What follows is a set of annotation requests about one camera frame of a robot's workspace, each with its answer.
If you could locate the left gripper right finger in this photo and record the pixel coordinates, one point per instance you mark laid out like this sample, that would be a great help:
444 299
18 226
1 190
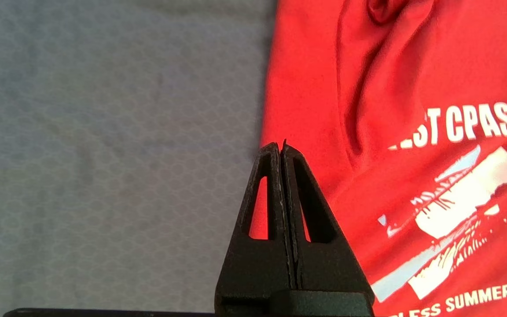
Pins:
328 273

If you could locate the red T-shirt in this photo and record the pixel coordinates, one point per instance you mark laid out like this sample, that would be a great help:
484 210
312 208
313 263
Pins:
390 66

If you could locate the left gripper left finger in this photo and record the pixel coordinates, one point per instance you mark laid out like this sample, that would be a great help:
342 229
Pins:
253 273

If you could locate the blue-grey bed sheet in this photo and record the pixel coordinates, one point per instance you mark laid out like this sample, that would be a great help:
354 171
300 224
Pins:
104 154

